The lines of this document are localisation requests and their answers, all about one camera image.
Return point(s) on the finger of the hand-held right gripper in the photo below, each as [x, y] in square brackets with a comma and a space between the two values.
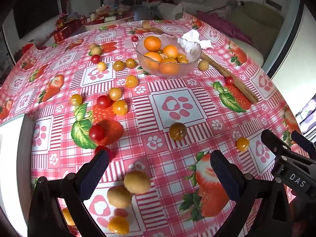
[274, 143]
[302, 142]

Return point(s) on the black television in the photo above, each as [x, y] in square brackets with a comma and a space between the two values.
[34, 9]

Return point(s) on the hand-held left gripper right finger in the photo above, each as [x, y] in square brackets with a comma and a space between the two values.
[224, 175]

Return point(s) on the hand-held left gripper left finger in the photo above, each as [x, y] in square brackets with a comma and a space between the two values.
[95, 175]

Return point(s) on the white shallow tray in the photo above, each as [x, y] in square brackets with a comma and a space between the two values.
[12, 158]

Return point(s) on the glass bowl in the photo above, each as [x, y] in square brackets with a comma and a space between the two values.
[191, 59]

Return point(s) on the long wooden stick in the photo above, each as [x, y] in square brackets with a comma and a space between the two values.
[229, 76]

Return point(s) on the purple blanket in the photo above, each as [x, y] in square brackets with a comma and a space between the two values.
[222, 24]

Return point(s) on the tan longan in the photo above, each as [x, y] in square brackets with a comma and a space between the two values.
[204, 65]
[92, 46]
[96, 51]
[119, 196]
[137, 182]

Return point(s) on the dark brown cherry tomato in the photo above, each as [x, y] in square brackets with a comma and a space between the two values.
[177, 131]

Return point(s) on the white sofa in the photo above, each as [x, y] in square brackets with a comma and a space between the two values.
[197, 0]

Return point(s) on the red gift boxes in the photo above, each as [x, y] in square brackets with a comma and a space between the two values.
[68, 28]

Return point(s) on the lit screen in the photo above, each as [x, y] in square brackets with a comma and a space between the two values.
[308, 118]

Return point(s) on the pale yellow cherry tomato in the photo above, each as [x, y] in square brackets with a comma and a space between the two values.
[101, 66]
[115, 93]

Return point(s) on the cluttered coffee table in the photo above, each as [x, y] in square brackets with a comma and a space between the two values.
[111, 14]

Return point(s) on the crumpled white tissue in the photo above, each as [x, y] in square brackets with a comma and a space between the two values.
[195, 40]

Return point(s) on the strawberry print tablecloth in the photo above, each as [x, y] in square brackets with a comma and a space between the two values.
[158, 153]

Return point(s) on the mandarin orange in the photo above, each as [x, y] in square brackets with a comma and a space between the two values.
[170, 51]
[168, 67]
[153, 58]
[152, 43]

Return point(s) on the olive armchair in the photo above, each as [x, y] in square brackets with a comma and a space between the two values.
[259, 22]

